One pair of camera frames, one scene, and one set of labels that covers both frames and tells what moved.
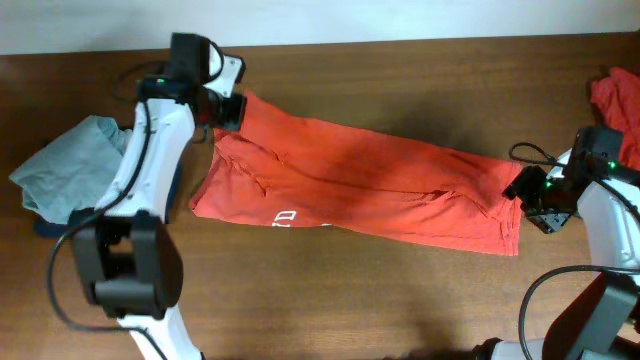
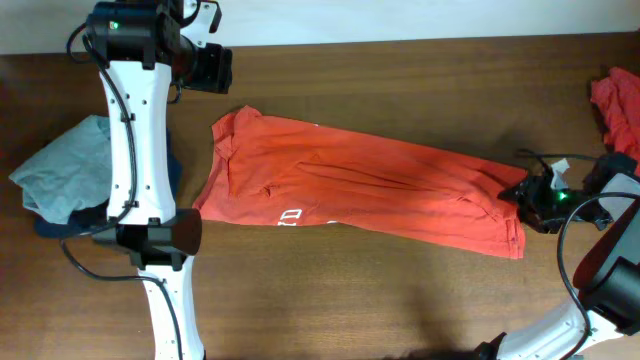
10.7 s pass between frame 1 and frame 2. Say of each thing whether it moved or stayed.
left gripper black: moved
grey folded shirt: stayed
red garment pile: stayed
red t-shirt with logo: moved
